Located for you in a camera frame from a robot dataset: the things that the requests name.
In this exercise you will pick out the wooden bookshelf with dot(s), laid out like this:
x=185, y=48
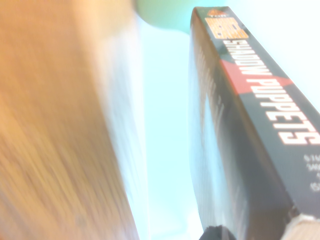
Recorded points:
x=50, y=125

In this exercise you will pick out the Shadow Puppets paperback book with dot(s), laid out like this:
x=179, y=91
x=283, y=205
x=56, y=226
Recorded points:
x=250, y=130

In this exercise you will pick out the green watering can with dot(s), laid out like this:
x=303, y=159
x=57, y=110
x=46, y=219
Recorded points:
x=162, y=12

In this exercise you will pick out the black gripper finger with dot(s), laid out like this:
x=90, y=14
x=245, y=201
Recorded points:
x=216, y=233

